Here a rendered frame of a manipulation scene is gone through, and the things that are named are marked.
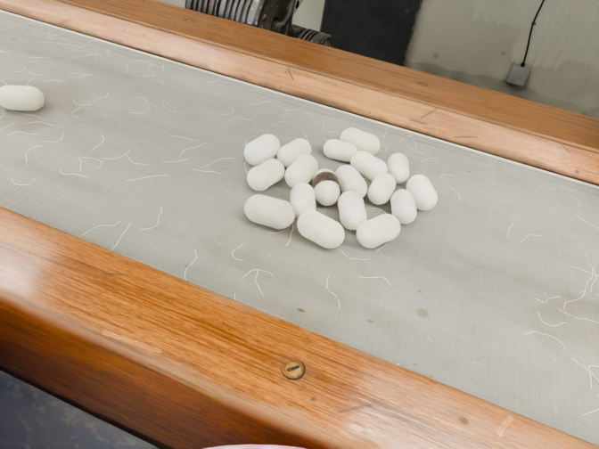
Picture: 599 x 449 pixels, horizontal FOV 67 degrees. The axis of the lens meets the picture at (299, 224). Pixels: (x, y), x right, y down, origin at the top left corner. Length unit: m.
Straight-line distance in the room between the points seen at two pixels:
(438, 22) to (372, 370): 2.23
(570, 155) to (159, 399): 0.43
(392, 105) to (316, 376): 0.34
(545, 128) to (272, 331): 0.39
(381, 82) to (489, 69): 1.95
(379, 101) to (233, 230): 0.25
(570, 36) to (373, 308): 2.25
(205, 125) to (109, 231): 0.16
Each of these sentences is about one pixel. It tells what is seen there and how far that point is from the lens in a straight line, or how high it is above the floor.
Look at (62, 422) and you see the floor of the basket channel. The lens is 0.33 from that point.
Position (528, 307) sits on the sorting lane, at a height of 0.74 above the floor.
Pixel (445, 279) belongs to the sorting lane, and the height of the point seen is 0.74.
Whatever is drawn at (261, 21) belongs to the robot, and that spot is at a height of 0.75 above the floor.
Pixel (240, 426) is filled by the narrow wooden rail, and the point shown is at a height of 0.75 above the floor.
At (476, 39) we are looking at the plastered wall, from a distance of 2.43.
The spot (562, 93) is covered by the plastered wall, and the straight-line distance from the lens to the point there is 2.56.
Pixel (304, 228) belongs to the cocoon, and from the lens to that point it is 0.32.
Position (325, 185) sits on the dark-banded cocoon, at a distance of 0.35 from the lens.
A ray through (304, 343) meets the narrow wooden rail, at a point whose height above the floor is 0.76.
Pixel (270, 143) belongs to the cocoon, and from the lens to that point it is 0.39.
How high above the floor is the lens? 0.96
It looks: 40 degrees down
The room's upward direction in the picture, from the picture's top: 10 degrees clockwise
